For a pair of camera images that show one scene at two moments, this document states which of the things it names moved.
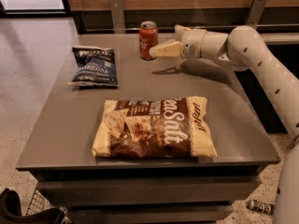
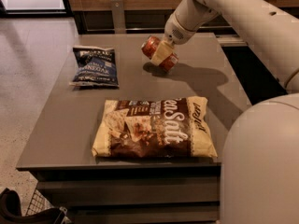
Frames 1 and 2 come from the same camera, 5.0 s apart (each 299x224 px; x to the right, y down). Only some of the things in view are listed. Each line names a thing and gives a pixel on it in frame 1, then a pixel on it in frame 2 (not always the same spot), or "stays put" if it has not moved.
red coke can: [148, 37] -> [149, 46]
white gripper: [192, 43] -> [173, 33]
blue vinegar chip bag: [94, 67] stays put
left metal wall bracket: [117, 14] stays put
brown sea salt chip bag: [157, 127] stays put
